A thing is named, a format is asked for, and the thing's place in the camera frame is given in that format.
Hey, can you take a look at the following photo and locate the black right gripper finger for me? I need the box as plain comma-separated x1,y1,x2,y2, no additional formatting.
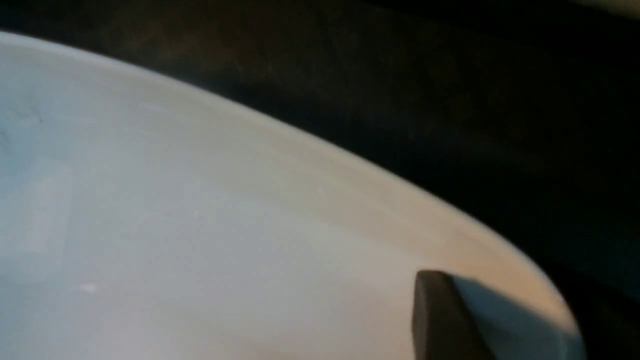
411,269,586,360

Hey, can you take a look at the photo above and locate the white small dish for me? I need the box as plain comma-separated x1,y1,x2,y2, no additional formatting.
1,32,585,360

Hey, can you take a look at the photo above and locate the black serving tray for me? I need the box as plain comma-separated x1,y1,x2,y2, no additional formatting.
1,0,639,360

